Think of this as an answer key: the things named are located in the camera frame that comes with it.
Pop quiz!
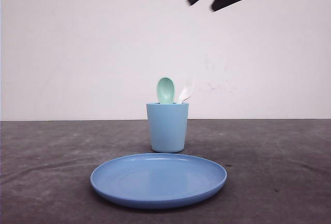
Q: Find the white plastic fork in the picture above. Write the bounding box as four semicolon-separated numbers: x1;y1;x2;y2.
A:
176;78;194;104

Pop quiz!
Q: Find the mint green plastic spoon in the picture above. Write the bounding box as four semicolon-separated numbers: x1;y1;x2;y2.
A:
157;77;175;104

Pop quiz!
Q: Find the light blue plastic cup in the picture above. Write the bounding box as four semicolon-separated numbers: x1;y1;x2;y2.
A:
146;103;189;153

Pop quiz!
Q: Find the blue plastic plate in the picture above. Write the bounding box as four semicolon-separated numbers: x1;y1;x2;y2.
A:
90;153;227;209

